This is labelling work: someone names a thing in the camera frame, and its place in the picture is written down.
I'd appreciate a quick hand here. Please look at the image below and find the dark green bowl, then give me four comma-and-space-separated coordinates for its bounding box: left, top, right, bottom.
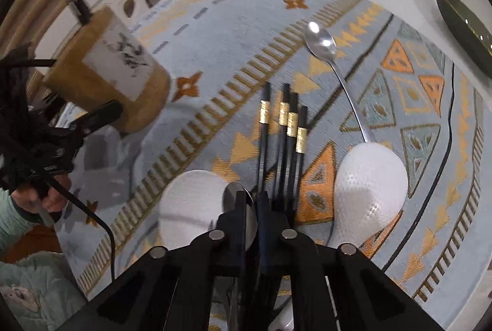
434, 0, 492, 70

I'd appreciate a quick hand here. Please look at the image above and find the person's quilted green clothing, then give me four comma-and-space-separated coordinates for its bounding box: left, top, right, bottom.
0, 250, 89, 331

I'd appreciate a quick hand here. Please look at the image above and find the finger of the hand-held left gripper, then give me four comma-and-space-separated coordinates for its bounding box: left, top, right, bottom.
71, 100, 124, 135

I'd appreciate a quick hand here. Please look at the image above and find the metal spoon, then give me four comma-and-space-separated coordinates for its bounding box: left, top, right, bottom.
222, 183, 259, 251
305, 21, 371, 144

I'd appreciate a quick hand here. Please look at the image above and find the patterned blue table mat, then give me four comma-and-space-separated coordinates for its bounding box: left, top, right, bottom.
54, 0, 487, 331

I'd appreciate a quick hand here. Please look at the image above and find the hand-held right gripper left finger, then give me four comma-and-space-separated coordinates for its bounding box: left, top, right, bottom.
65, 190, 250, 331

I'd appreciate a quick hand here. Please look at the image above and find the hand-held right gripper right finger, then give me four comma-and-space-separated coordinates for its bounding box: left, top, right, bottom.
257, 192, 442, 331

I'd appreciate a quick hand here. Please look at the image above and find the person's left hand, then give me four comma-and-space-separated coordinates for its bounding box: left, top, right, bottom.
13, 175, 73, 223

